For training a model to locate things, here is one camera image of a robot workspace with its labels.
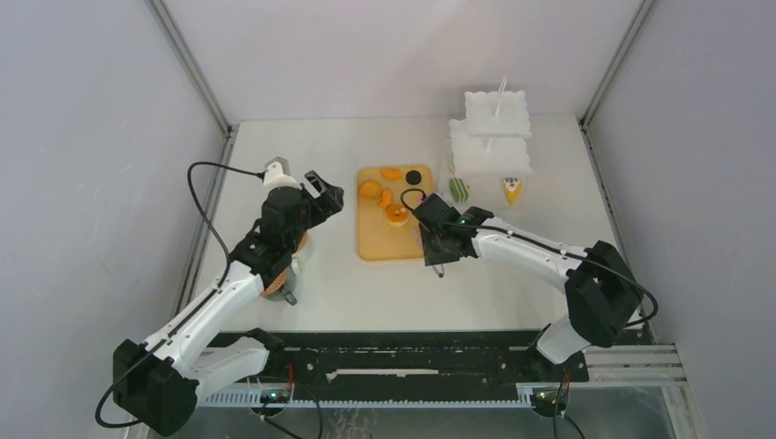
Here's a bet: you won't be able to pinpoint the green layered cake slice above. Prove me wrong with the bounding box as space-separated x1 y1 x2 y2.
448 177 469 203

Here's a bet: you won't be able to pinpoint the orange glazed donut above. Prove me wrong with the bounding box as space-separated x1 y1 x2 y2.
384 204 411 228

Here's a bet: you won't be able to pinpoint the yellow cream cake slice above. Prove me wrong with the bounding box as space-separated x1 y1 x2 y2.
503 177 523 206

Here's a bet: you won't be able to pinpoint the white three tier stand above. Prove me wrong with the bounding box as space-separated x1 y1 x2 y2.
447 75 533 180

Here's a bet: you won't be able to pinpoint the pink handled metal tongs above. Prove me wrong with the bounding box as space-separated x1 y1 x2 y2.
416 224 446 279

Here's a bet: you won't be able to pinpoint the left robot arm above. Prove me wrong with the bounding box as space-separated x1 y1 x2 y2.
105 171 344 436

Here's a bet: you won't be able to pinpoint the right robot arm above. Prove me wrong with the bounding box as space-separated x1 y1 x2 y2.
407 193 654 380

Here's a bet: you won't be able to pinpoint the orange round tart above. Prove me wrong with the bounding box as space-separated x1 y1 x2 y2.
358 180 383 199

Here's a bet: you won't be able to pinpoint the small orange pastry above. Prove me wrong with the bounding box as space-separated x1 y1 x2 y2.
378 188 393 210

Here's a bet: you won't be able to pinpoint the yellow serving tray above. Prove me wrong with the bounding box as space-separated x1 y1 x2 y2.
356 165 434 262

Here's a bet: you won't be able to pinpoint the black round cookie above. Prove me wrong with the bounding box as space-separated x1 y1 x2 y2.
404 169 423 186

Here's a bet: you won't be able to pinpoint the grey mug with rattan lid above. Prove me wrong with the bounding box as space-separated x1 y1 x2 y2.
260 268 298 306

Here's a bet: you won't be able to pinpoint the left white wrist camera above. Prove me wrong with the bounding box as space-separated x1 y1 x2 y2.
263 156 301 189

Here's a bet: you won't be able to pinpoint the right black camera cable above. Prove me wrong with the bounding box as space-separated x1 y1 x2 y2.
398 187 660 331

